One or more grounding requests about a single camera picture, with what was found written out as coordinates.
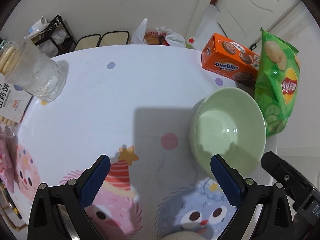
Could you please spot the pink strawberry ring snack bag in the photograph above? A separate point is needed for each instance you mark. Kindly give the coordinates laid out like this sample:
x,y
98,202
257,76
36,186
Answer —
x,y
7,172

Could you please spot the cream ceramic bowl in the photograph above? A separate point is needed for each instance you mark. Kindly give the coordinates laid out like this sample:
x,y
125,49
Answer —
x,y
184,235

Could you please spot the black wire rack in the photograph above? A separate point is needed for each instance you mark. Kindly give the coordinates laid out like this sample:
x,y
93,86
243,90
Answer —
x,y
53,37

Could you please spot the clear glass cup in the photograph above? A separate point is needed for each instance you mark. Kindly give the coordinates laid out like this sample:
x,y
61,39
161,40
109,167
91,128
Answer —
x,y
26,66

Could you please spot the green Lay's chips bag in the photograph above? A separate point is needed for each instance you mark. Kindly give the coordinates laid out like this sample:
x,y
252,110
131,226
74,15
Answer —
x,y
277,82

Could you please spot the orange Ovaltine biscuit box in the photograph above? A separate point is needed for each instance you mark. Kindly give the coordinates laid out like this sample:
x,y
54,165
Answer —
x,y
228,58

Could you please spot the yam biscuit package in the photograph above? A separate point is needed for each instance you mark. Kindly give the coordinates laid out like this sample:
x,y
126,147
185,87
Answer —
x,y
14,100

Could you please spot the cartoon printed tablecloth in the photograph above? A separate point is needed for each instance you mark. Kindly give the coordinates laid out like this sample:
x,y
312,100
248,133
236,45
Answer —
x,y
134,104

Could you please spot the white door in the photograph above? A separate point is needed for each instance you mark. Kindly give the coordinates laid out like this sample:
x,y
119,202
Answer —
x,y
241,20

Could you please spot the green ceramic bowl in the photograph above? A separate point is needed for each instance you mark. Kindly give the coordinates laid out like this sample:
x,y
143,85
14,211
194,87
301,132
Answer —
x,y
228,122

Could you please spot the black framed stools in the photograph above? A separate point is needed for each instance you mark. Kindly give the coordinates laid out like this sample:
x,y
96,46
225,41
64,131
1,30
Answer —
x,y
112,38

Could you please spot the white plastic snack bag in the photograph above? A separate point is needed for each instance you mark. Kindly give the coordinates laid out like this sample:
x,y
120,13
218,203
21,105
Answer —
x,y
156,36

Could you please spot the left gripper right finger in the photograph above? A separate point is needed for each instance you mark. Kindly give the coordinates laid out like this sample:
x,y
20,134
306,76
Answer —
x,y
228,178

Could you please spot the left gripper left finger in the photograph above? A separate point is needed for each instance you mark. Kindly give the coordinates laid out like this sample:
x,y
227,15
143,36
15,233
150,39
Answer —
x,y
92,179

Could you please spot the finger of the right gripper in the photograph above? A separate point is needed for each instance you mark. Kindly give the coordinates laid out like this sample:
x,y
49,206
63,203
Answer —
x,y
296,185

